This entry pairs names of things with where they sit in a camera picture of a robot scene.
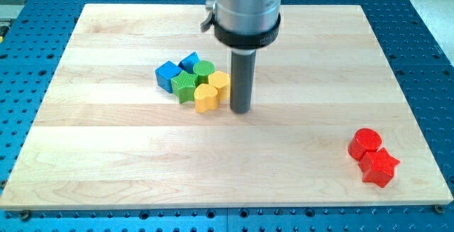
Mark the silver robot arm cylinder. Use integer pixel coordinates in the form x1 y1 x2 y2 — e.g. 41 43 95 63
200 0 281 50

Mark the blue triangle block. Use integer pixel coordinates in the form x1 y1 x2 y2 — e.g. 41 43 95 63
178 52 200 74

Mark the light wooden board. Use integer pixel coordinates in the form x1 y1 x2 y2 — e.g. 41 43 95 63
1 4 453 210

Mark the yellow heart block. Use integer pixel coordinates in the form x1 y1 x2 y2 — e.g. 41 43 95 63
194 84 218 113

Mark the yellow hexagon block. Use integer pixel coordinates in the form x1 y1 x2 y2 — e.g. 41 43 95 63
208 71 231 101

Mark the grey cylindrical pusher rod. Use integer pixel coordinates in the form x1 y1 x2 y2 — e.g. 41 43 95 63
230 49 256 114

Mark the green cylinder block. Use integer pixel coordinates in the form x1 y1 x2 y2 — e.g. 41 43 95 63
193 60 215 84

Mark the green star block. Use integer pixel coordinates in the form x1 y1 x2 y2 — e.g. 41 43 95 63
170 71 198 104

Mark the blue cube block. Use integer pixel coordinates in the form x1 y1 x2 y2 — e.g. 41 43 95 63
155 61 182 94

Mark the red cylinder block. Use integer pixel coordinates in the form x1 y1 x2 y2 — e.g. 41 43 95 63
348 128 382 160

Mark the red star block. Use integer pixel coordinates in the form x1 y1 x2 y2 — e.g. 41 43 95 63
358 148 400 188

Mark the blue perforated table plate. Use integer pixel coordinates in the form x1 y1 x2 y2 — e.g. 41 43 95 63
1 0 453 231

